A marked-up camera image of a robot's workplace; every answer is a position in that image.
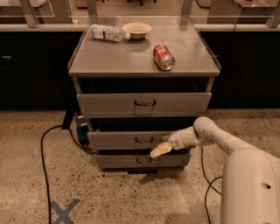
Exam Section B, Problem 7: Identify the black cable left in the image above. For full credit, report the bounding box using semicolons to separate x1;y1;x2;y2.
39;124;97;224

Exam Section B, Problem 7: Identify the grey drawer cabinet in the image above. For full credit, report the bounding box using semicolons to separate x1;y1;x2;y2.
69;17;221;172

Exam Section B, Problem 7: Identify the grey top drawer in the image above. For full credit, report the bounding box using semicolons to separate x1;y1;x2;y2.
77;92;212;118

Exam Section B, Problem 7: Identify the grey drawer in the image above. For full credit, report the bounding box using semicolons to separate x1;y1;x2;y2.
87;131;170;151
96;152;191;169
77;92;212;118

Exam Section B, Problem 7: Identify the blue power box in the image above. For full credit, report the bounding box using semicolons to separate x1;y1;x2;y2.
74;113;88;145

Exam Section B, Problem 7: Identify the black cable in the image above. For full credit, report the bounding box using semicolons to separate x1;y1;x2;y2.
39;124;97;224
199;145;224;224

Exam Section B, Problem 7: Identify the beige paper bowl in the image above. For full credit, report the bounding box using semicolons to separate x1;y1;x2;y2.
122;22;152;39

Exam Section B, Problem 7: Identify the black cable right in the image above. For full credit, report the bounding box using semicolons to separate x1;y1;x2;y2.
199;145;224;224

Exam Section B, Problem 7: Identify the blue tape cross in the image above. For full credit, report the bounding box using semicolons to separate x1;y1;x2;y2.
51;199;80;224

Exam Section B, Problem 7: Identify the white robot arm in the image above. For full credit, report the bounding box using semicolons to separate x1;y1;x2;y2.
150;116;280;224

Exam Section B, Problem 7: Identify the red soda can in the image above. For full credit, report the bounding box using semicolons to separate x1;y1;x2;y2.
153;45;175;71

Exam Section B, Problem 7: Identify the grey bottom drawer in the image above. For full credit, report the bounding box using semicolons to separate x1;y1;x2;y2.
96;152;191;169

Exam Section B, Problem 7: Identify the dark counter with cabinets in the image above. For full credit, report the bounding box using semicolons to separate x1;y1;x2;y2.
0;31;280;110

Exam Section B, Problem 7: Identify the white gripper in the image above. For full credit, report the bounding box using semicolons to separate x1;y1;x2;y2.
150;127;213;158

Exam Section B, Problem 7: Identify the clear plastic water bottle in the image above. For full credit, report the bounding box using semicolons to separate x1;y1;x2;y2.
90;24;130;42

